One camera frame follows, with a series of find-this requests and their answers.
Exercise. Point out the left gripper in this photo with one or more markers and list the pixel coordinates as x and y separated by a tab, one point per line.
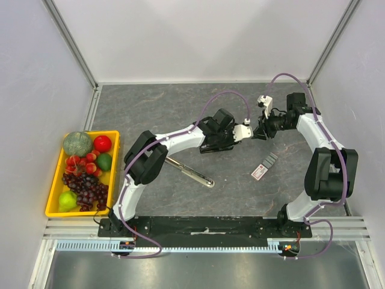
230	128

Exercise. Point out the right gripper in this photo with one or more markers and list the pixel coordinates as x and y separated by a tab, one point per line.
267	129

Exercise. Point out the red white staple box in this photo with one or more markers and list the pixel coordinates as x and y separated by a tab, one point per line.
264	166

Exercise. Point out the silver and black stapler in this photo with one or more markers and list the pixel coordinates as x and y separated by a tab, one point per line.
197	176

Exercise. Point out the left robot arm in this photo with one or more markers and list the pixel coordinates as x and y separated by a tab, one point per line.
146	157

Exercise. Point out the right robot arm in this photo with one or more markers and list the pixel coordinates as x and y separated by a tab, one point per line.
331	173

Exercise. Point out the red apple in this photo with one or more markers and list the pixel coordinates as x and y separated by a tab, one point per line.
102	143

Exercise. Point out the green avocado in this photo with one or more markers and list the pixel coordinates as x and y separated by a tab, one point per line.
104	162

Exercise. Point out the peach fruit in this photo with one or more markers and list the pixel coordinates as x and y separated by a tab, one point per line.
91	166

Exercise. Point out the purple grape bunch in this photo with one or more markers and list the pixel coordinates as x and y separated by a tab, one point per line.
91	193

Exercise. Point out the green striped melon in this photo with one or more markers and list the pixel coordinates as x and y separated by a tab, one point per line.
77	143

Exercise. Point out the red cherry tomato cluster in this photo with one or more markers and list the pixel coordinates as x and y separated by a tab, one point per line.
75	165

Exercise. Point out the green pear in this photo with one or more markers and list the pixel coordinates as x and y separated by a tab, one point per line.
67	201

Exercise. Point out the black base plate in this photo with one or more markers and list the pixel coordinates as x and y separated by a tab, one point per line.
156	227

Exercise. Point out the grey cable duct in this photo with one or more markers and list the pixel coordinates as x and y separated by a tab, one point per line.
129	245

